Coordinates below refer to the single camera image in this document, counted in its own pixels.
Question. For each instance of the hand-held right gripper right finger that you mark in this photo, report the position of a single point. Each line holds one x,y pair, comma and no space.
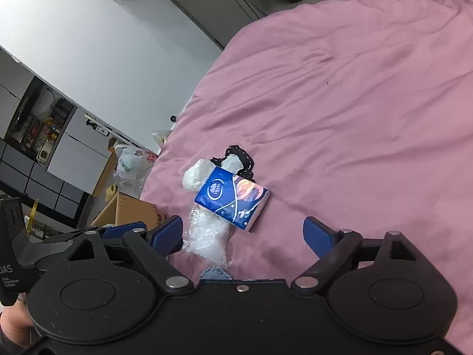
316,235

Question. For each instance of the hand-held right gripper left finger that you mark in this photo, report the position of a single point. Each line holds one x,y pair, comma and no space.
169,236

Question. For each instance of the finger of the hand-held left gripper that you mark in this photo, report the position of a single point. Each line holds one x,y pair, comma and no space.
123,229

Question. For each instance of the clear crinkled plastic wrap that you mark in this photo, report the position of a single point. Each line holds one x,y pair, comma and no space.
207,236

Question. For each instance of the blue tissue packet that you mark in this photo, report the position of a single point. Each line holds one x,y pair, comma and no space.
231,201

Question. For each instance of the person's left forearm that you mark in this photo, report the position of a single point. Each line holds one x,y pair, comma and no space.
13,320

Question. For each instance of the cardboard box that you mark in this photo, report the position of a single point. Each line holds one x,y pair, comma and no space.
127,210

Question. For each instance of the brown tape roll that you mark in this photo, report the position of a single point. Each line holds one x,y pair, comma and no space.
112,191

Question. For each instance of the blue denim piece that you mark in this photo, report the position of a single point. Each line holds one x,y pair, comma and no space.
216,273

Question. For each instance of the white plastic bag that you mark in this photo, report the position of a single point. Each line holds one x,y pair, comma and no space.
129,164

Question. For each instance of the black lace cloth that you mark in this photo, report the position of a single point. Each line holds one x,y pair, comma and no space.
242,159

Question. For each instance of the pink blanket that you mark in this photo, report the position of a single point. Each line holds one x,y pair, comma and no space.
351,118

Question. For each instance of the grey cabinet with open shelf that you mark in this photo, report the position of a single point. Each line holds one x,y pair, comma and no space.
40,137

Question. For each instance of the white wall fixture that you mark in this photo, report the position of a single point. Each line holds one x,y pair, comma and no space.
96,125

